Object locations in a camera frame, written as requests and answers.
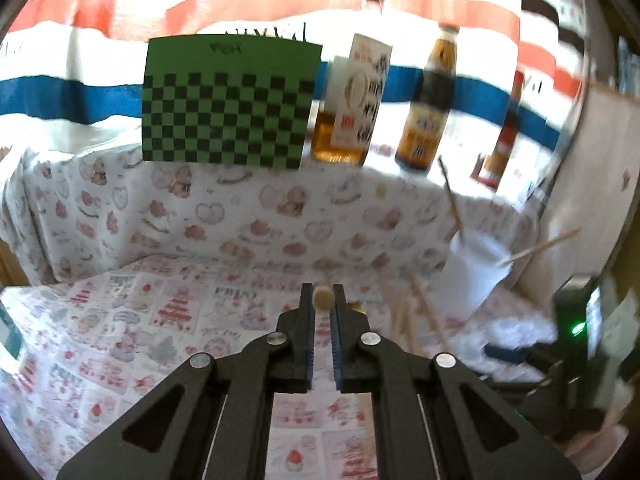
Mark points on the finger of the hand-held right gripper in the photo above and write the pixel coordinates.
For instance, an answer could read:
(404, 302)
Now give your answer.
(505, 351)

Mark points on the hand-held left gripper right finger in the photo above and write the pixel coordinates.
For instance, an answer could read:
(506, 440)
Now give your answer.
(336, 355)

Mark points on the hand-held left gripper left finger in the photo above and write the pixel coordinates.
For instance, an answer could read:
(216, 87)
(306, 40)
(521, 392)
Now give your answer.
(307, 355)

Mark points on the wooden chopstick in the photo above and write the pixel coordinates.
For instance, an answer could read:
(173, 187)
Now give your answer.
(540, 247)
(405, 325)
(322, 297)
(430, 312)
(451, 200)

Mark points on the translucent plastic cup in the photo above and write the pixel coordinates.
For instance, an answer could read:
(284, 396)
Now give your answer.
(475, 275)

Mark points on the person's right hand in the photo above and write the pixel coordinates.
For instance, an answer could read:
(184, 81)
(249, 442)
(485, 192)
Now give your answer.
(600, 447)

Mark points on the red label sauce bottle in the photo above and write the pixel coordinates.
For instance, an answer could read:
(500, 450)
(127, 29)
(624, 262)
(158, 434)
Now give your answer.
(500, 155)

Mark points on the red patterned tablecloth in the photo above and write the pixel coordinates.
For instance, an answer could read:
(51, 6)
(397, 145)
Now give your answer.
(100, 335)

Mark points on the beige board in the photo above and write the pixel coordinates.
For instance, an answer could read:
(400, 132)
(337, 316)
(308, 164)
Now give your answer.
(600, 160)

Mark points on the bear print cloth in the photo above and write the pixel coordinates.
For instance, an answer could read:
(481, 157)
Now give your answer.
(150, 210)

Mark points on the clear cooking wine bottle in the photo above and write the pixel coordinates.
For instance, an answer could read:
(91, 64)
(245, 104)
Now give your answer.
(350, 110)

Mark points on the dark soy sauce bottle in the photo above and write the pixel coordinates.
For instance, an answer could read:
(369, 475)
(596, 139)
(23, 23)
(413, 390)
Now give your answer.
(427, 110)

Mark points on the green checkered board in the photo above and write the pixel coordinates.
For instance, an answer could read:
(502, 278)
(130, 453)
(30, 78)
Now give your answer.
(225, 105)

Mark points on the clear green label plastic bottle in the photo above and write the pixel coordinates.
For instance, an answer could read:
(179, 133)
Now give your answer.
(10, 340)

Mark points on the striped cloth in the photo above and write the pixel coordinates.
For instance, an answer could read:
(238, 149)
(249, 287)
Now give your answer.
(100, 50)

